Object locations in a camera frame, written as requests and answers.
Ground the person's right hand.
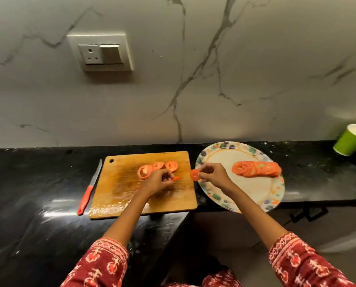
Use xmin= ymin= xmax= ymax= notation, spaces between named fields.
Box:
xmin=198 ymin=163 xmax=237 ymax=197

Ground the person's left hand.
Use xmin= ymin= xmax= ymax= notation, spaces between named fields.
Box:
xmin=137 ymin=169 xmax=175 ymax=200

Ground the pile of tomato slices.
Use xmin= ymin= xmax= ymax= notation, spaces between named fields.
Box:
xmin=137 ymin=160 xmax=179 ymax=180

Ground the row of tomato slices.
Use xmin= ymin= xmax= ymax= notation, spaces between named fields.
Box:
xmin=231 ymin=161 xmax=283 ymax=178

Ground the floral rimmed plate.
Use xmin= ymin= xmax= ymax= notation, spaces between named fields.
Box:
xmin=195 ymin=141 xmax=286 ymax=214

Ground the red handled knife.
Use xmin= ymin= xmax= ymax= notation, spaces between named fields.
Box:
xmin=77 ymin=159 xmax=103 ymax=216

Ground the person's left forearm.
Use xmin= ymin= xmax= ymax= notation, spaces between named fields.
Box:
xmin=102 ymin=191 xmax=150 ymax=248

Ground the person's right forearm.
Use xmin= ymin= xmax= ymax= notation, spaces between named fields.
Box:
xmin=229 ymin=188 xmax=288 ymax=250

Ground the wooden cutting board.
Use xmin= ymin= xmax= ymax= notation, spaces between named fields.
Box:
xmin=89 ymin=151 xmax=198 ymax=220

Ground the brown lower cabinet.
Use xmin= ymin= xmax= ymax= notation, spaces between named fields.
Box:
xmin=190 ymin=206 xmax=356 ymax=254

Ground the red patterned left sleeve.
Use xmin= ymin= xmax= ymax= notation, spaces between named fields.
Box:
xmin=59 ymin=238 xmax=129 ymax=287

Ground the red patterned sleeve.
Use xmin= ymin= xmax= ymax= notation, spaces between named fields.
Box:
xmin=59 ymin=238 xmax=129 ymax=287
xmin=267 ymin=232 xmax=356 ymax=287

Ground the red patterned tunic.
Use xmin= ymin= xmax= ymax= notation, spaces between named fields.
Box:
xmin=163 ymin=267 xmax=243 ymax=287

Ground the red patterned right sleeve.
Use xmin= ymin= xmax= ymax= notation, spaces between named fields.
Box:
xmin=267 ymin=232 xmax=356 ymax=287

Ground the green paper cup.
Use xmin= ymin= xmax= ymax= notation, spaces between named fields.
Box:
xmin=333 ymin=124 xmax=356 ymax=157

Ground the black cabinet handle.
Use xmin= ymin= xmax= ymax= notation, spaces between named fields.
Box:
xmin=289 ymin=209 xmax=312 ymax=224
xmin=305 ymin=206 xmax=329 ymax=222

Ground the wall socket and switch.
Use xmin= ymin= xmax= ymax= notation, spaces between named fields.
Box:
xmin=66 ymin=32 xmax=134 ymax=73

